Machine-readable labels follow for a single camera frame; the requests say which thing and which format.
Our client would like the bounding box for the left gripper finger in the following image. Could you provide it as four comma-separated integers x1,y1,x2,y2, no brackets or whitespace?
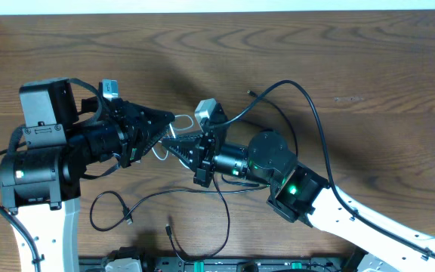
139,107,175,136
134,125,170,162

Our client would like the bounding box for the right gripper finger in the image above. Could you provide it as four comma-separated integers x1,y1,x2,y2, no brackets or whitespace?
164,145,202,172
162,131,205,151

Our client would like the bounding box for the white cable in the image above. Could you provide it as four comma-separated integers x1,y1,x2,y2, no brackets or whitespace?
150,113,196,169

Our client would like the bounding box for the black thin cable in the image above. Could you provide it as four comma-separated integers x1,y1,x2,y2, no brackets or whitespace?
88,184,271,233
164,89,300,264

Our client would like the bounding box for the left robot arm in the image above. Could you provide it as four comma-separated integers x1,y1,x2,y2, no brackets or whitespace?
0,78,174,271

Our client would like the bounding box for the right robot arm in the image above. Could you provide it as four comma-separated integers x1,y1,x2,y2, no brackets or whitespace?
162,99,435,271

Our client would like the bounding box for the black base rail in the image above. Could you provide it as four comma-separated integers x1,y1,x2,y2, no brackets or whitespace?
79,247,347,272

